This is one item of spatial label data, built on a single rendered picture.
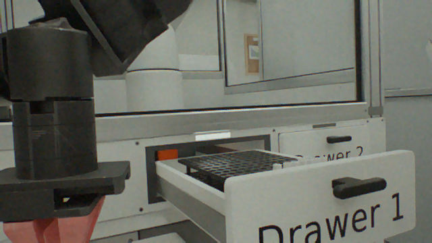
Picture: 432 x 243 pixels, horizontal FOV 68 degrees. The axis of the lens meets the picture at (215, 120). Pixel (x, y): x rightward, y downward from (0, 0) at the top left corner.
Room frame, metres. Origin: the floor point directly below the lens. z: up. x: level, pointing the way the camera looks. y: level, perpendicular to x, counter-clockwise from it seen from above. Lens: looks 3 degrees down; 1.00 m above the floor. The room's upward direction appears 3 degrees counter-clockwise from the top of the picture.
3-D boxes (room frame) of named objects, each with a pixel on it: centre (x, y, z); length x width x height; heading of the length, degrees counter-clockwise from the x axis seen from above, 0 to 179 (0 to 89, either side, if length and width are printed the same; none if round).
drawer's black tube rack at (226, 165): (0.57, -0.05, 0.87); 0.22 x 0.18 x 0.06; 26
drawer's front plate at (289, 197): (0.39, -0.14, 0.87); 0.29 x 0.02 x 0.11; 116
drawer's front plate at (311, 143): (0.81, -0.28, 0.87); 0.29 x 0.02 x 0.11; 116
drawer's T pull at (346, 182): (0.36, -0.15, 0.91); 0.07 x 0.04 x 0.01; 116
